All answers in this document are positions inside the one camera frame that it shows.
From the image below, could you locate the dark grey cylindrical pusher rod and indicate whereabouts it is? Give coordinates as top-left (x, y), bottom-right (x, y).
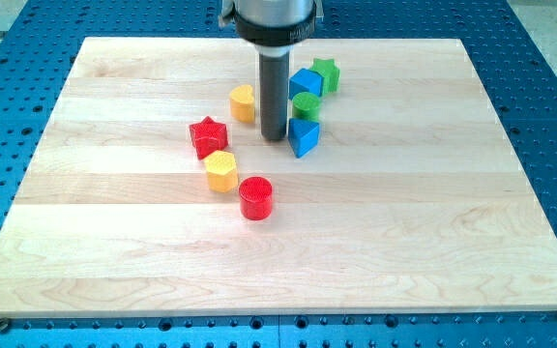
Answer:
top-left (259, 53), bottom-right (289, 141)

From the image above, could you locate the yellow heart block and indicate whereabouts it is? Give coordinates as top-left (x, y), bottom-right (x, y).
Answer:
top-left (229, 84), bottom-right (255, 124)

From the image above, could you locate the green star block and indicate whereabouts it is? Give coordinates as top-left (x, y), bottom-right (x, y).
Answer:
top-left (309, 58), bottom-right (340, 96)

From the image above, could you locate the red star block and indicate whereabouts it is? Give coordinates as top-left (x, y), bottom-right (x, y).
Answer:
top-left (189, 116), bottom-right (228, 160)

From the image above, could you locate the blue cube block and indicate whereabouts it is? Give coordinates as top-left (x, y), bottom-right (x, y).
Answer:
top-left (288, 69), bottom-right (323, 100)

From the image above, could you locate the green cylinder block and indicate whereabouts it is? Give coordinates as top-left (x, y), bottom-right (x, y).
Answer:
top-left (292, 92), bottom-right (322, 122)

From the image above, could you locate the blue triangle block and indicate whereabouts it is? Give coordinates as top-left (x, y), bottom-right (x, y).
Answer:
top-left (288, 118), bottom-right (320, 159)

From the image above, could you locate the yellow hexagon block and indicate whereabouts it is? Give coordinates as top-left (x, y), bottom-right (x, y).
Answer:
top-left (203, 150), bottom-right (239, 192)

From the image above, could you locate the red cylinder block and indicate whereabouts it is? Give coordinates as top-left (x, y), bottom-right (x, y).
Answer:
top-left (239, 176), bottom-right (273, 220)

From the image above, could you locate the light wooden board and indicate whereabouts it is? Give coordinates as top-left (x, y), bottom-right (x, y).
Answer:
top-left (0, 37), bottom-right (557, 318)

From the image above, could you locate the blue perforated table plate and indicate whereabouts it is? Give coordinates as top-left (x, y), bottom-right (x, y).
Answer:
top-left (0, 1), bottom-right (557, 347)

